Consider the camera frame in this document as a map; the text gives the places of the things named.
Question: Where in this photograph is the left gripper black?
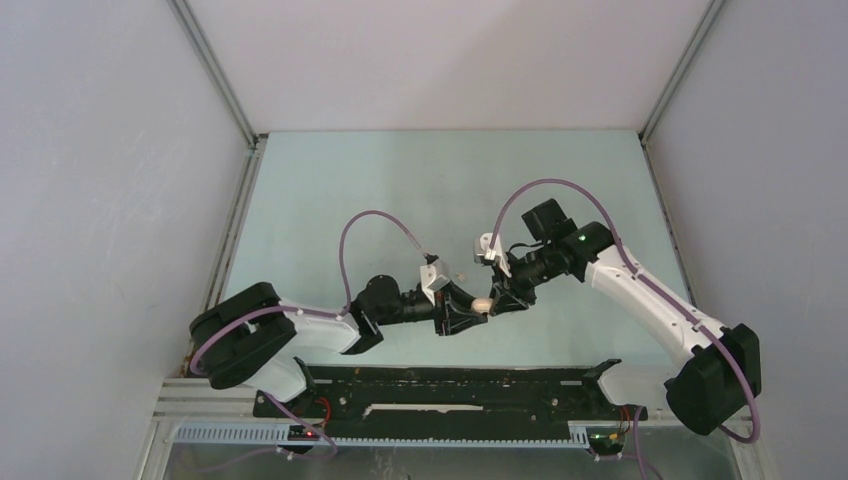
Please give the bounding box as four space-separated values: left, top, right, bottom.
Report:
375 280 487 336

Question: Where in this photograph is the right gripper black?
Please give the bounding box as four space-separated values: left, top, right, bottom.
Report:
488 243 560 315

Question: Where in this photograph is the beige earbud charging case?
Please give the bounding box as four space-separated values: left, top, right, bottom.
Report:
471 298 494 315

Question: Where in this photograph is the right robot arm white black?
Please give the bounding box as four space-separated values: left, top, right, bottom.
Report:
474 199 762 435

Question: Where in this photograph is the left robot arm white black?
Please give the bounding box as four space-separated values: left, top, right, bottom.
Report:
189 275 494 417

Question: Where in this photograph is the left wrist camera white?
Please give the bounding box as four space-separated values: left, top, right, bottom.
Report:
419 259 451 305

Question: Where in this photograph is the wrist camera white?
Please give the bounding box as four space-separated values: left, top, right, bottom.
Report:
419 259 451 305
473 232 511 278

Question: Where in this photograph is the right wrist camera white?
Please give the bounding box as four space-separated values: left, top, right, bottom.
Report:
473 232 511 278

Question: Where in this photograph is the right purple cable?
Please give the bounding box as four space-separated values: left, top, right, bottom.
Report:
490 178 762 480

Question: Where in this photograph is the purple cable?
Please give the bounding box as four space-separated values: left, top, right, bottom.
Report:
490 178 762 480
189 210 435 458

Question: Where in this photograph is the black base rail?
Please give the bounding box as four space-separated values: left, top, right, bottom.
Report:
287 360 648 440

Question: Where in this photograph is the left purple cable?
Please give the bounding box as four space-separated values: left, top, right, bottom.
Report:
189 210 435 458

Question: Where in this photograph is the white slotted cable duct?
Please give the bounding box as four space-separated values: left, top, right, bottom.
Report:
172 422 589 449

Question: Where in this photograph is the right aluminium frame post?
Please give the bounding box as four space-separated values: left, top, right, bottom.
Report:
639 0 729 147

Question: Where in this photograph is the aluminium frame post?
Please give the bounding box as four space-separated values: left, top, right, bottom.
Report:
167 0 259 149
639 0 729 147

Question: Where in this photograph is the left aluminium frame post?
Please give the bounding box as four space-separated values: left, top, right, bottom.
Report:
167 0 259 149

